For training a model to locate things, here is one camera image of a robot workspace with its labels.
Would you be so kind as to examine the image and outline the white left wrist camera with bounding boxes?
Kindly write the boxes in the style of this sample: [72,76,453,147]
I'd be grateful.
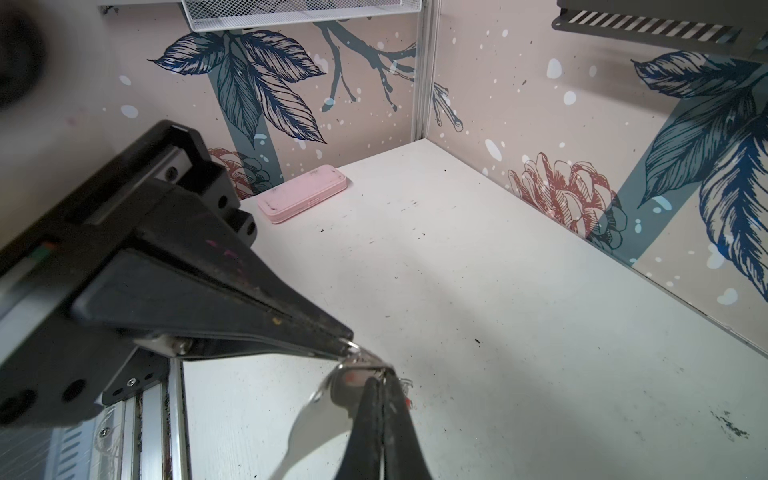
[0,0,181,247]

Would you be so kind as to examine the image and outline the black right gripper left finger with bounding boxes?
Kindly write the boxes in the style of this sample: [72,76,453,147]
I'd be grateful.
[335,377,383,480]

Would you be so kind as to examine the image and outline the black hanging basket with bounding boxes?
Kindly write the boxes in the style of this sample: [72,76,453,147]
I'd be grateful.
[552,0,767,63]

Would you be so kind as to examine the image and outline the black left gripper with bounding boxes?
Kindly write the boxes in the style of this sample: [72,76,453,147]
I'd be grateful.
[1,120,351,429]

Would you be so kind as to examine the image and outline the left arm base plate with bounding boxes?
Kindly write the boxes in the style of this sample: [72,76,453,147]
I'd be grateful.
[101,348,170,406]

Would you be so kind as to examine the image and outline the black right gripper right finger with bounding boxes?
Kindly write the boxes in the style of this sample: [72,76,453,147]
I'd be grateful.
[382,369,432,480]

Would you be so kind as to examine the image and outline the white wire mesh basket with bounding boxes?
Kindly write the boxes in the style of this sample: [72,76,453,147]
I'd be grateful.
[181,0,423,33]

